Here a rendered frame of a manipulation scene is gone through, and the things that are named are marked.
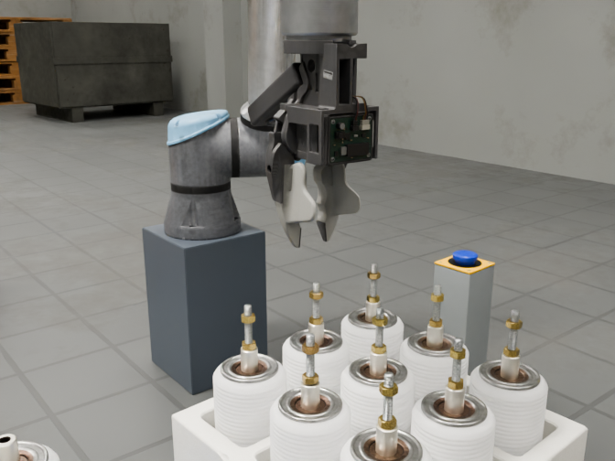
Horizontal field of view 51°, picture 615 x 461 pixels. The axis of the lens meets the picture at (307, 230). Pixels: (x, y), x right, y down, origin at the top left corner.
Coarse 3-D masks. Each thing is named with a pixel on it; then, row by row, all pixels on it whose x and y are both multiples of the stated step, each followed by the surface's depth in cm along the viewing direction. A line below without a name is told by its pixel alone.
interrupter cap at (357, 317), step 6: (354, 312) 102; (360, 312) 102; (384, 312) 102; (390, 312) 102; (348, 318) 100; (354, 318) 99; (360, 318) 100; (390, 318) 99; (396, 318) 99; (354, 324) 98; (360, 324) 97; (366, 324) 97; (372, 324) 97; (390, 324) 97
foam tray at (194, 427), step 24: (192, 408) 89; (192, 432) 84; (216, 432) 83; (552, 432) 86; (576, 432) 83; (192, 456) 85; (216, 456) 80; (240, 456) 78; (264, 456) 80; (504, 456) 78; (528, 456) 78; (552, 456) 79; (576, 456) 84
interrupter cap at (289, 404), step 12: (288, 396) 78; (300, 396) 78; (324, 396) 78; (336, 396) 78; (288, 408) 75; (300, 408) 76; (324, 408) 75; (336, 408) 75; (300, 420) 73; (312, 420) 73; (324, 420) 73
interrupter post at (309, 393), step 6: (306, 384) 75; (312, 384) 75; (318, 384) 75; (306, 390) 75; (312, 390) 75; (318, 390) 75; (306, 396) 75; (312, 396) 75; (318, 396) 76; (306, 402) 75; (312, 402) 75; (318, 402) 76; (306, 408) 75; (312, 408) 75
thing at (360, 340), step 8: (344, 320) 100; (400, 320) 100; (344, 328) 98; (352, 328) 97; (360, 328) 97; (384, 328) 97; (392, 328) 97; (400, 328) 98; (344, 336) 99; (352, 336) 97; (360, 336) 96; (368, 336) 96; (384, 336) 96; (392, 336) 96; (400, 336) 98; (352, 344) 97; (360, 344) 96; (368, 344) 96; (392, 344) 97; (400, 344) 99; (352, 352) 98; (360, 352) 97; (368, 352) 96; (392, 352) 97; (352, 360) 98
